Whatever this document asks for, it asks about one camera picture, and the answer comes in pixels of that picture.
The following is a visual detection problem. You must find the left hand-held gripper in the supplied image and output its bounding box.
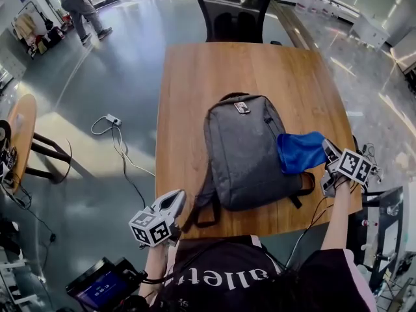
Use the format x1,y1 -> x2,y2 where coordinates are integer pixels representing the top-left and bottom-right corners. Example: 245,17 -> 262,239
127,188 -> 189,249

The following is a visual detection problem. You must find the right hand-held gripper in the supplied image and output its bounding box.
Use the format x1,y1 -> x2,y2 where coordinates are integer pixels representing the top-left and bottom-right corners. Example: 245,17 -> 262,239
319,138 -> 374,198

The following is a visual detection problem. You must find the blue cloth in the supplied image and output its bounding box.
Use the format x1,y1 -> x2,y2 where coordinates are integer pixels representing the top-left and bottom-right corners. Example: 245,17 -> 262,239
276,131 -> 328,175

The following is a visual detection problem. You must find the grey backpack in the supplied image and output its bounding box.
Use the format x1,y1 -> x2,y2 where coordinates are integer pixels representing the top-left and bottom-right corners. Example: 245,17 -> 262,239
181,92 -> 316,233

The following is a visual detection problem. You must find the person's right forearm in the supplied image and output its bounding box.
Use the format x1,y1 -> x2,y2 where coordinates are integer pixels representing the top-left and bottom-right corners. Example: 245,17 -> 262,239
320,177 -> 354,252

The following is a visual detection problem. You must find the person's left forearm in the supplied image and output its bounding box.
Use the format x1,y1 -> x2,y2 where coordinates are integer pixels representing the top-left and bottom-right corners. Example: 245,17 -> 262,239
138,245 -> 170,305

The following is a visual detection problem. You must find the person's black printed shirt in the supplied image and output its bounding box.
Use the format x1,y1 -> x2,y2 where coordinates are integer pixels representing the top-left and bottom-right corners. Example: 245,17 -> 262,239
151,234 -> 378,312

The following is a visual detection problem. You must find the black shelf cart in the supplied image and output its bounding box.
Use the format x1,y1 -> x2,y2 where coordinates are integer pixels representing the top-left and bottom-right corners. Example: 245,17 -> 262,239
346,187 -> 416,292

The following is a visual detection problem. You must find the black tablet with blue screen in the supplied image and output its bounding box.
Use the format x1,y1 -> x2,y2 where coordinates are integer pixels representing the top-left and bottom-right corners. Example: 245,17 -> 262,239
66,257 -> 149,311

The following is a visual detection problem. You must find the white leaning board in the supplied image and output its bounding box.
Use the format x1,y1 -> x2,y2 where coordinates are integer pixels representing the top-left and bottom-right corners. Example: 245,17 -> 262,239
389,27 -> 416,74

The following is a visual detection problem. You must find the white low cabinet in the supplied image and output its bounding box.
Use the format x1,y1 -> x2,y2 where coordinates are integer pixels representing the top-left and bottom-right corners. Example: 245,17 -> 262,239
349,13 -> 390,50

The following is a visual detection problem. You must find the row of white containers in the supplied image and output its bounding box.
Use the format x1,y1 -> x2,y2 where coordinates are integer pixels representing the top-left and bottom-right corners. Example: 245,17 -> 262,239
295,0 -> 358,21

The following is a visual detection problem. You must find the black mesh office chair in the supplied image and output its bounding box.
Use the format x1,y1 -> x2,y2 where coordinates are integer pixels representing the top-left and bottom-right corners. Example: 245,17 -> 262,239
194,0 -> 283,47

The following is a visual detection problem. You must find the round wooden side table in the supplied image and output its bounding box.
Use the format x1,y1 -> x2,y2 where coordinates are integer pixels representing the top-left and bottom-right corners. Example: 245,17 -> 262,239
0,93 -> 72,194

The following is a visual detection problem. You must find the black round disc device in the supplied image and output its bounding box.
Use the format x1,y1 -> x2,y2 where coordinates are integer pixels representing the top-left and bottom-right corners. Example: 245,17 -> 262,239
0,119 -> 12,141

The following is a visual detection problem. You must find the clothes rack with bags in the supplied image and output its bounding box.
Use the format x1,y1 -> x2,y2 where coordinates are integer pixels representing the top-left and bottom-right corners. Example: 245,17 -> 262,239
11,1 -> 66,60

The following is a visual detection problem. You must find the tangle of floor cables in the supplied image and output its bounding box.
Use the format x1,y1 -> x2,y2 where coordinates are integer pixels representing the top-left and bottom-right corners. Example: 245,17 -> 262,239
354,138 -> 384,183

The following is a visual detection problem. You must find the black power cable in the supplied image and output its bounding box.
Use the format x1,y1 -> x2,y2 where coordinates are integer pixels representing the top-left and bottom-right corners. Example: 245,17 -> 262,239
110,123 -> 147,211

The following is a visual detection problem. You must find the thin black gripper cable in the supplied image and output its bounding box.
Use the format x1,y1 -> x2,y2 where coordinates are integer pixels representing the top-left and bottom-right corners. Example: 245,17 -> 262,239
285,187 -> 335,266

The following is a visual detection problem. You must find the white power cable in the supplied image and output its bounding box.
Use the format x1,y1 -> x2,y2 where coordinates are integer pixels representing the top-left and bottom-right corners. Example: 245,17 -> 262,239
90,115 -> 157,178

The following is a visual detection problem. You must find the black floor cable with plug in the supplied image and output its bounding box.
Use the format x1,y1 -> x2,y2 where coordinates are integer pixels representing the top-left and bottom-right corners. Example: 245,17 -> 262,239
0,180 -> 57,282

